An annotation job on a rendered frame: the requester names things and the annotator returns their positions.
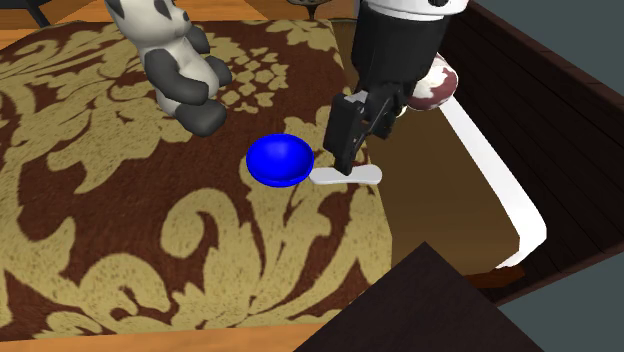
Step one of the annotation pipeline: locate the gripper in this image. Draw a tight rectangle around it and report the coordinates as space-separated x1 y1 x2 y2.
323 3 451 177

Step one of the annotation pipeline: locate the bed with patterned brown cover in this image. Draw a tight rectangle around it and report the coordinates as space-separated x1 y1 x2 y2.
0 17 548 352

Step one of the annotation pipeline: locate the red and white round pillow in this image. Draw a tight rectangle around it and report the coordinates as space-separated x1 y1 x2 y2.
405 52 460 112

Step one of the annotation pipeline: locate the white flat spatula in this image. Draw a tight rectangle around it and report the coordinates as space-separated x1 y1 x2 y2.
308 164 383 187

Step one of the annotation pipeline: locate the black and white panda plush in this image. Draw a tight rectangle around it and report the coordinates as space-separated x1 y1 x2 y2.
104 0 234 138

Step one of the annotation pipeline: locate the blue bowl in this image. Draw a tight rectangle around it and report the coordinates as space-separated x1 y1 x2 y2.
245 133 316 189

